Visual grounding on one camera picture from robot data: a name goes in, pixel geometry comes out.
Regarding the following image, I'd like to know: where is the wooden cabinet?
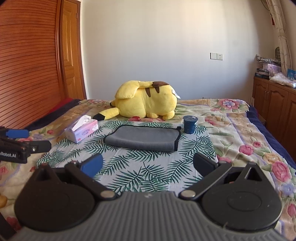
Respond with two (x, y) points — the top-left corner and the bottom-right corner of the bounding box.
(252, 77), (295, 161)

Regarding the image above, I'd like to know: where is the floral bed quilt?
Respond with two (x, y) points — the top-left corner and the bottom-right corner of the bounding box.
(1, 99), (295, 240)

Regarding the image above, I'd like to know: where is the red pillow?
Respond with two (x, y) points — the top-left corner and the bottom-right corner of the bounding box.
(46, 98), (75, 118)

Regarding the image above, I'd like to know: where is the dark blue cup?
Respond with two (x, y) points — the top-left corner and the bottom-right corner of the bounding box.
(183, 115), (198, 134)

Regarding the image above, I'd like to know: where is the yellow Pikachu plush toy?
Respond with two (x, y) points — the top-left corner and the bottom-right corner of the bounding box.
(93, 80), (180, 121)

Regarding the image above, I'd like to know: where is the white wall switch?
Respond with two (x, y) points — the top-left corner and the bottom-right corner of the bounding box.
(210, 52), (223, 61)

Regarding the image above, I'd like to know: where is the purple and grey towel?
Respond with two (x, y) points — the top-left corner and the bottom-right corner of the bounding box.
(103, 125), (181, 152)

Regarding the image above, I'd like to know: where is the palm leaf print cloth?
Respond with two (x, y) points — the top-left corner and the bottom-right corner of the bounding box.
(36, 120), (218, 194)

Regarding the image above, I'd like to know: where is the clutter pile on cabinet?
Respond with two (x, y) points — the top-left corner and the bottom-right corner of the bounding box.
(254, 47), (295, 89)

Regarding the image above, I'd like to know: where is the pink tissue box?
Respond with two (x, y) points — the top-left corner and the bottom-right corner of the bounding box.
(65, 115), (98, 144)

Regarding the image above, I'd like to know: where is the dark blue blanket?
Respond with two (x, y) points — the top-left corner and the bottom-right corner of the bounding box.
(25, 98), (81, 131)

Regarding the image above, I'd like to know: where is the wooden door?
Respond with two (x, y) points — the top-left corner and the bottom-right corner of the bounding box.
(61, 1), (86, 99)

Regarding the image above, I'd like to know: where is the floral curtain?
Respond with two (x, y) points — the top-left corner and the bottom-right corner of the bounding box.
(266, 0), (292, 74)

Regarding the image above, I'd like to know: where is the wooden slatted headboard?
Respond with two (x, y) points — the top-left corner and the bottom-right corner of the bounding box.
(1, 1), (66, 128)

